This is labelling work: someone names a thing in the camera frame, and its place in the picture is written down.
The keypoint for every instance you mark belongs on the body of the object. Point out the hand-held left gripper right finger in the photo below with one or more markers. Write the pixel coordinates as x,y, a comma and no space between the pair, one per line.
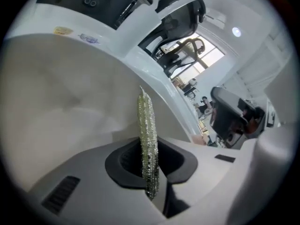
222,184

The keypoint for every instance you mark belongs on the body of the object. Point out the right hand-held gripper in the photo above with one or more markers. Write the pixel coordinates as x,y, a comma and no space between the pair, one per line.
257,121

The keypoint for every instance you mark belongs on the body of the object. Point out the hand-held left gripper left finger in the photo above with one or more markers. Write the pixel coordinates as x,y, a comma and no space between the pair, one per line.
93,191

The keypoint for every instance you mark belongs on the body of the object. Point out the round ceiling light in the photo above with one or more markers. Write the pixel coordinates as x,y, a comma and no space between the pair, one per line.
236,31

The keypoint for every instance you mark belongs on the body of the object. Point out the white air conditioner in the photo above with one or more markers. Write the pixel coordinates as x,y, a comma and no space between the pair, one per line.
215,20

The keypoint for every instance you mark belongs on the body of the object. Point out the white ceramic laundry sink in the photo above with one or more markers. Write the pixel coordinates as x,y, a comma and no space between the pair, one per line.
145,62

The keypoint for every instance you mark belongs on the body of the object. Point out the blue grey sticker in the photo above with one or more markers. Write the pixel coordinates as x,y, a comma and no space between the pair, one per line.
89,38

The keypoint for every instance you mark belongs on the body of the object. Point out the yellow shield sticker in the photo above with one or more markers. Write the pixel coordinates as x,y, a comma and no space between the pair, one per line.
62,30

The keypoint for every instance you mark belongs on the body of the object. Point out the window with dark frame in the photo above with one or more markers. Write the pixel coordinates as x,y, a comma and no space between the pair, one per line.
211,55

